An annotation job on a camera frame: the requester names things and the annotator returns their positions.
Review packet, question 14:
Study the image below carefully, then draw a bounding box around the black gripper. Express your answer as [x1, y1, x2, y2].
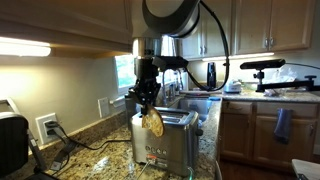
[128, 56, 162, 116]

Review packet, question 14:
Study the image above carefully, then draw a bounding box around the toasted bread slice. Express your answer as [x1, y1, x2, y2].
[141, 104, 165, 138]

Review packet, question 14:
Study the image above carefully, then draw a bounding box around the stainless steel toaster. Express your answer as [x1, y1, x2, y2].
[130, 106, 204, 178]

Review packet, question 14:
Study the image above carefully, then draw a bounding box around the tall dark water bottle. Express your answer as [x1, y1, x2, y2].
[124, 93, 138, 131]

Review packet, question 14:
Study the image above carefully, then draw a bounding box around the chrome kitchen faucet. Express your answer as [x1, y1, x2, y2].
[160, 68, 184, 107]

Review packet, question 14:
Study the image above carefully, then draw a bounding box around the soap dispenser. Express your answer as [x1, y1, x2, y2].
[168, 83, 178, 101]

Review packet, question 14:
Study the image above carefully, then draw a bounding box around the kitchen window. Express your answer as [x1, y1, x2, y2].
[114, 34, 178, 98]

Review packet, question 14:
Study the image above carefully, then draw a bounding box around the white paper towel roll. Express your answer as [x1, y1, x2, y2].
[180, 69, 190, 92]

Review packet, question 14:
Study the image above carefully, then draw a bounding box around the stainless steel sink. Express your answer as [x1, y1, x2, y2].
[169, 96, 214, 123]

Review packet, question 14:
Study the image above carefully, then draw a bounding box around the black bottle by sink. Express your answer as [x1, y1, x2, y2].
[206, 61, 217, 90]

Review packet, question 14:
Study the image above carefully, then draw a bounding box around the small white appliance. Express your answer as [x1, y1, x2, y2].
[223, 79, 242, 94]

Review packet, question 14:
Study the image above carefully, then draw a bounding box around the double door upper cabinet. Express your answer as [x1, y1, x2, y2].
[179, 0, 233, 62]

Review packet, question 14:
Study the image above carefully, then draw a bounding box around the black power adapter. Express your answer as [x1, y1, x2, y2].
[49, 141, 76, 173]

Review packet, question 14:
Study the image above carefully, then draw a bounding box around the wooden lower cabinet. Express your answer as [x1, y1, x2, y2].
[218, 99, 320, 171]

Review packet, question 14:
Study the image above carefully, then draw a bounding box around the thin under-cabinet light strip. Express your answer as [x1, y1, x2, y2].
[201, 52, 275, 62]

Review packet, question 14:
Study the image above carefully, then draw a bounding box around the large wooden upper cabinet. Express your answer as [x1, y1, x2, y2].
[0, 0, 134, 59]

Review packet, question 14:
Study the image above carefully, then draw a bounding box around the bright under-cabinet light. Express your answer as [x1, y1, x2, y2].
[0, 37, 52, 58]

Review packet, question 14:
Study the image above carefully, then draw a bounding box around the black box appliance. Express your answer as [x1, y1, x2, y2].
[0, 111, 30, 178]

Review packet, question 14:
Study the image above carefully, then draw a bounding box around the blue dish towel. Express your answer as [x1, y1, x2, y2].
[273, 107, 294, 145]

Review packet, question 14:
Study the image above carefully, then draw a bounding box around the clear plastic bag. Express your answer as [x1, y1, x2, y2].
[264, 68, 298, 98]

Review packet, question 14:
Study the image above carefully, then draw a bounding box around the white switch plate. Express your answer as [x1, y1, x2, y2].
[97, 96, 110, 119]

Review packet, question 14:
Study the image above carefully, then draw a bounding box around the black toaster power cable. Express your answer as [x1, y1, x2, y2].
[44, 121, 132, 151]

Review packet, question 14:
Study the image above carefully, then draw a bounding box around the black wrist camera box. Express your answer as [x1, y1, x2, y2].
[152, 55, 189, 71]

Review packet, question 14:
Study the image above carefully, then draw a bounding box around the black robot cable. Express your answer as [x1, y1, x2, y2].
[184, 0, 232, 92]

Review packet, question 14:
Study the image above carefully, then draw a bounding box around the white wall outlet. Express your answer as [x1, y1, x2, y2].
[35, 112, 58, 146]

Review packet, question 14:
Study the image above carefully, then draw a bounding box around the grey metal stand frame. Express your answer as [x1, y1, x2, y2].
[0, 97, 48, 173]

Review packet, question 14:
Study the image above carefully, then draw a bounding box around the black bar camera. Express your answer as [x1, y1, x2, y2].
[239, 58, 286, 70]

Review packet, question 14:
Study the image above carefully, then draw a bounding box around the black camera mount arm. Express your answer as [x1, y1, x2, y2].
[252, 69, 320, 93]

